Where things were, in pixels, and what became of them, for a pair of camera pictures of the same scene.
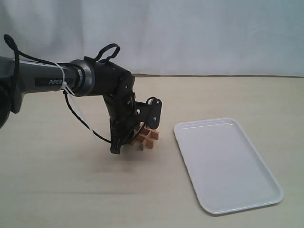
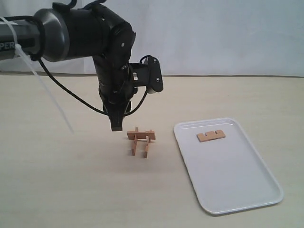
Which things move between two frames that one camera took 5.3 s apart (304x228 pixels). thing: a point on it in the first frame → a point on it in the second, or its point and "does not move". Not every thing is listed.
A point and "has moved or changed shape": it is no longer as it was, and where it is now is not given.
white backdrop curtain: x=249 y=38 does not move
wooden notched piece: x=148 y=133 has moved or changed shape
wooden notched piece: x=147 y=137 → x=147 y=146
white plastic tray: x=224 y=169 does not move
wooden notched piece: x=147 y=137 → x=210 y=136
